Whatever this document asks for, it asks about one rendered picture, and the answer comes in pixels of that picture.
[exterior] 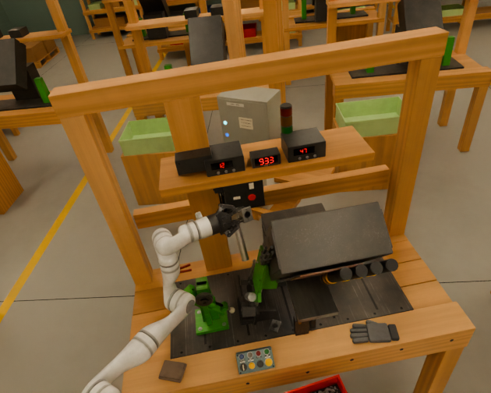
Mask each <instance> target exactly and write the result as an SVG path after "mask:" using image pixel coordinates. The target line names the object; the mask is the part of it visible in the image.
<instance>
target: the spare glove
mask: <svg viewBox="0 0 491 393"><path fill-rule="evenodd" d="M352 327H353V328H351V329H350V332H351V334H350V338H353V339H352V342H353V343H354V344H356V343H365V342H371V343H381V342H391V340H392V341H399V339H400V337H399V334H398V332H397V328H396V325H395V324H388V326H387V324H386V323H377V322H375V321H372V320H366V324H352Z"/></svg>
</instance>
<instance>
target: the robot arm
mask: <svg viewBox="0 0 491 393"><path fill-rule="evenodd" d="M218 206H219V210H218V211H217V212H216V213H215V214H210V215H208V216H206V217H203V216H202V214H201V213H200V211H199V212H196V213H195V216H196V220H195V221H192V222H190V223H187V224H184V225H181V226H180V227H179V228H178V234H176V235H174V236H172V234H171V233H170V232H169V231H168V230H167V229H166V228H159V229H157V230H156V231H155V232H154V233H153V235H152V243H153V245H154V249H155V251H156V254H157V257H158V261H159V265H160V269H161V273H162V278H163V294H164V305H165V307H166V309H168V310H170V311H171V313H170V314H169V315H168V316H167V317H166V318H164V319H162V320H159V321H157V322H154V323H152V324H149V325H147V326H146V327H143V328H142V329H141V330H140V331H139V332H138V333H137V334H136V335H135V336H134V337H133V339H132V340H131V341H130V342H129V343H128V345H127V346H126V347H125V348H124V349H123V350H122V351H121V352H120V353H119V354H118V355H117V356H116V357H115V358H114V359H113V360H112V361H111V362H110V363H109V364H108V365H107V366H106V367H105V368H104V369H103V370H102V371H101V372H100V373H99V374H98V375H96V376H95V377H94V378H93V379H92V380H91V381H90V382H89V383H88V385H87V386H86V387H85V388H84V389H83V391H82V393H121V392H120V391H119V390H118V389H117V388H116V387H115V386H113V385H112V384H111V383H112V382H113V381H114V380H115V379H116V378H117V377H118V376H119V375H121V374H123V373H124V372H126V371H127V370H130V369H132V368H134V367H136V366H139V365H141V364H143V363H145V362H146V361H147V360H148V359H149V358H150V357H151V356H152V355H153V354H154V353H155V352H156V350H157V349H158V348H159V346H160V345H161V343H162V342H163V341H164V340H165V339H166V338H167V337H168V336H169V334H170V333H171V332H172V331H173V330H174V329H175V328H176V327H177V326H178V325H179V324H180V323H181V322H182V321H183V320H184V319H185V318H186V317H187V316H188V315H189V313H190V312H191V311H192V309H193V307H194V305H195V302H196V298H195V296H194V295H192V294H190V293H188V292H186V291H183V290H181V289H178V288H177V286H176V284H175V281H176V279H177V278H178V276H179V273H180V266H179V262H178V256H177V254H176V252H177V251H178V250H180V249H181V248H182V247H184V246H186V245H187V244H188V243H192V242H195V241H196V240H199V239H205V238H207V237H210V236H212V235H216V234H218V233H220V232H224V233H225V235H226V236H227V237H231V236H232V235H233V234H234V233H235V232H236V231H237V230H238V229H239V224H240V223H241V222H243V219H242V217H241V218H238V219H235V220H231V219H230V217H231V216H233V215H234V214H236V213H239V212H241V209H242V208H245V207H238V208H235V206H233V205H229V204H218ZM225 208H228V209H231V211H227V212H223V211H222V210H224V209H225ZM231 225H234V226H233V227H232V228H231V229H229V230H228V228H229V227H230V226H231Z"/></svg>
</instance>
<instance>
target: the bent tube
mask: <svg viewBox="0 0 491 393"><path fill-rule="evenodd" d="M239 215H240V216H242V219H243V222H244V223H246V222H248V221H251V220H253V214H252V210H251V207H250V206H249V207H245V208H242V209H241V212H239V213H236V214H234V215H233V216H231V219H232V220H235V219H238V218H239ZM248 219H249V220H248ZM235 237H236V240H237V243H238V248H239V251H240V254H241V258H242V261H247V260H249V256H248V253H247V250H246V245H245V241H244V239H243V235H242V230H241V227H240V224H239V229H238V230H237V231H236V232H235Z"/></svg>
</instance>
